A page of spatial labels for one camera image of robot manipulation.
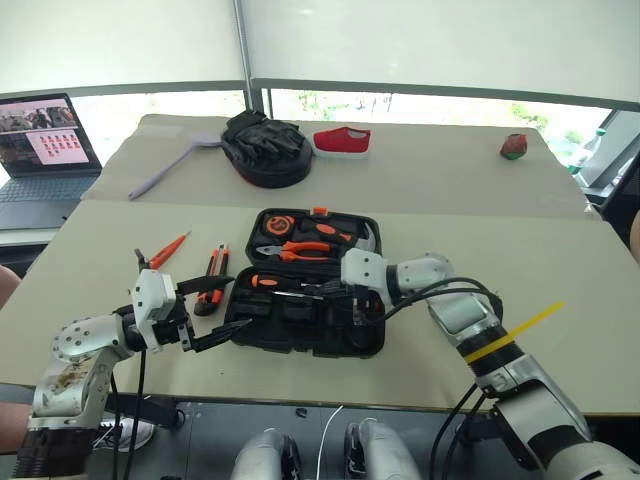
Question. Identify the black chair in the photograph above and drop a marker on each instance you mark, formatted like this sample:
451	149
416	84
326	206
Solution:
625	195

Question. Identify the dark grey laptop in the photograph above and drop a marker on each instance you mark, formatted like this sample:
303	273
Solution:
45	190

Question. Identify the silver rounded robot leg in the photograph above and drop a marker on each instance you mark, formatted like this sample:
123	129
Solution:
380	450
260	457

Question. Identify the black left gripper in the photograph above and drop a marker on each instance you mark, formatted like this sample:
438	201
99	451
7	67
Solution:
170	332

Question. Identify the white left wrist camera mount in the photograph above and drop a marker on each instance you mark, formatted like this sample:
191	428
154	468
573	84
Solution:
150	295

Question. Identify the black gloves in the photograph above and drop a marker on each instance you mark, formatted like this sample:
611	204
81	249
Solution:
260	135

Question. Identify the person bare leg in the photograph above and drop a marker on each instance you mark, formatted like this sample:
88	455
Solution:
7	287
12	425

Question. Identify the white sneaker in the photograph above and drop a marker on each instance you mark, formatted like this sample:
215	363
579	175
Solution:
135	432

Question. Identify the lilac silicone spatula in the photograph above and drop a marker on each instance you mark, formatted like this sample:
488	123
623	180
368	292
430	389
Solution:
160	172

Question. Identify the red green strawberry toy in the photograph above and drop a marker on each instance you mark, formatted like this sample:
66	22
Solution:
513	146

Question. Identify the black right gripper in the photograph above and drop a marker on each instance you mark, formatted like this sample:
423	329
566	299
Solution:
369	306

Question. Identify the red slip-on shoe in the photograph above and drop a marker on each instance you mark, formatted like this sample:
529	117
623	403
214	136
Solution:
340	141

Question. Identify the orange black tape measure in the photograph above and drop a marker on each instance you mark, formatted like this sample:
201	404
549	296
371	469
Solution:
277	225

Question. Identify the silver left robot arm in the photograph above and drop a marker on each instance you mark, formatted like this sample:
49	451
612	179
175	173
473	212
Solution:
75	345

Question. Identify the grey window frame post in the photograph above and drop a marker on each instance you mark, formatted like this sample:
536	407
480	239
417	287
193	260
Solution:
244	50

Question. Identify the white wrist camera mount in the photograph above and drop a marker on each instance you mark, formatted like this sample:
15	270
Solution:
150	295
362	267

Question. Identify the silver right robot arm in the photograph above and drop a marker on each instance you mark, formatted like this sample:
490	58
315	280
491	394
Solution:
545	395

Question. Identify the black round pad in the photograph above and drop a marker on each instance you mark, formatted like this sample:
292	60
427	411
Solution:
280	175

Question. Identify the yellow zip tie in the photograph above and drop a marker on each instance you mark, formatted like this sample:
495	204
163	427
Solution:
530	322

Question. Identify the black plastic tool case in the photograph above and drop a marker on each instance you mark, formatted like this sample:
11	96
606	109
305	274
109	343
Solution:
300	345

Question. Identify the clear bottle green cap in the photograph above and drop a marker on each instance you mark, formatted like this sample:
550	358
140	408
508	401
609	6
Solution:
592	155

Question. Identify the black orange claw hammer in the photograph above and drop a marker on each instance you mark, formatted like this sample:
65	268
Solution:
325	230

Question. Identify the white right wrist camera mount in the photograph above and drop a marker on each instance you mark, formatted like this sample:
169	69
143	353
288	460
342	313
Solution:
362	267

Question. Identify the orange black utility knife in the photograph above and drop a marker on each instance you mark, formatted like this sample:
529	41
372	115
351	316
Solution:
218	260

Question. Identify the slim orange tester screwdriver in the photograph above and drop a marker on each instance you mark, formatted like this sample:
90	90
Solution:
167	251

